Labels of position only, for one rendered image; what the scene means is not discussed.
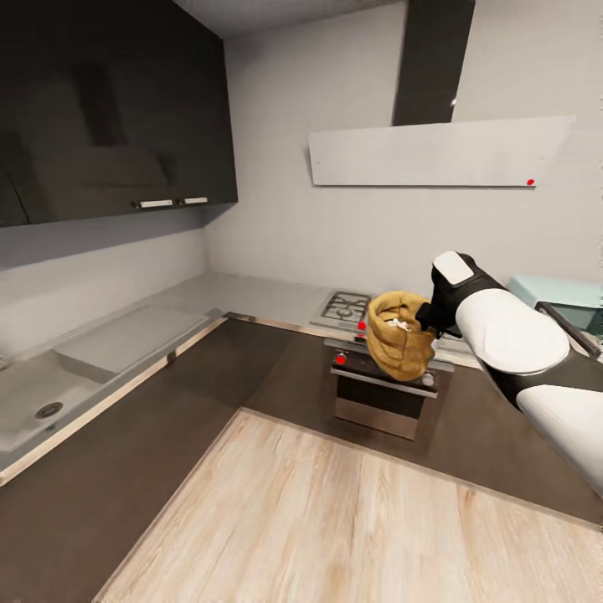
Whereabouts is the microwave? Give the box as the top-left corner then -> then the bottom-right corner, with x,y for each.
508,275 -> 603,362

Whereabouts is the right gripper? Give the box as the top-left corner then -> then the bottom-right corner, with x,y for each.
415,302 -> 463,338

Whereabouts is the popcorn bag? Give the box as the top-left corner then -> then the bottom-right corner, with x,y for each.
367,291 -> 440,382

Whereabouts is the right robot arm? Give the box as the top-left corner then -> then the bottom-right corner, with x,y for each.
415,251 -> 603,497

